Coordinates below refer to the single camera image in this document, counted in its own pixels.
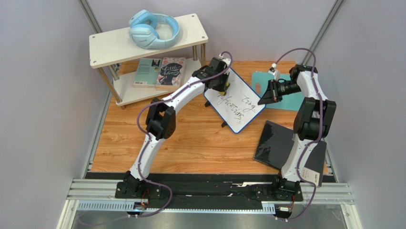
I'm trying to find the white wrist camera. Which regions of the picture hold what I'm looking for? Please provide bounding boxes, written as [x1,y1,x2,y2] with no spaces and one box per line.
[268,63,281,81]
[219,53,232,68]

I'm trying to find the black slate board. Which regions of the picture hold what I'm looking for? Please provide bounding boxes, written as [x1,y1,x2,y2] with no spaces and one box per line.
[254,121,327,187]

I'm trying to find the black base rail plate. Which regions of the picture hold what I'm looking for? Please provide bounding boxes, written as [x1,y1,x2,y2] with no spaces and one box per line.
[115,173,303,210]

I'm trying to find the aluminium frame rail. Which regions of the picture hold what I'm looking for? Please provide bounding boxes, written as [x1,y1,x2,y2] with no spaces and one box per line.
[57,179,363,229]

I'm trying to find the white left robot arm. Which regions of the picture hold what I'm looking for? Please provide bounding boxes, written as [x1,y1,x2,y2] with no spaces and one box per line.
[115,54,233,198]

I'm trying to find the teal paperback book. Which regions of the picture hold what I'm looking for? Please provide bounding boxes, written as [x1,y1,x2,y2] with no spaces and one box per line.
[133,58,162,88]

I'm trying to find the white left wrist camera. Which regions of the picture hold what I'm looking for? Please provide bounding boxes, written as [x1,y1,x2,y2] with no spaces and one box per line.
[219,53,232,68]

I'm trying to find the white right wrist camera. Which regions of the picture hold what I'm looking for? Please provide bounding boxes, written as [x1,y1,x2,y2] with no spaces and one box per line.
[268,63,281,81]

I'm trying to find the Little Women book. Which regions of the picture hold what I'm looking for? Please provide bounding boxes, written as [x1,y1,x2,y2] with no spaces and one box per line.
[155,57,186,92]

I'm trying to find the light blue headphones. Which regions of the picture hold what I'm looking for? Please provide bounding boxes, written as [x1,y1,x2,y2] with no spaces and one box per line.
[129,10,181,50]

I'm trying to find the teal cutting board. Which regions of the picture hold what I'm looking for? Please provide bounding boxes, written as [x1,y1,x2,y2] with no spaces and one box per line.
[251,72,303,111]

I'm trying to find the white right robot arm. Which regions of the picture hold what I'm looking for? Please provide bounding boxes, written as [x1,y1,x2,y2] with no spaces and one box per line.
[258,63,336,200]

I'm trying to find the small blue-framed whiteboard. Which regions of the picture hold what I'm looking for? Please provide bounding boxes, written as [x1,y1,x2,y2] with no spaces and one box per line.
[203,69,265,134]

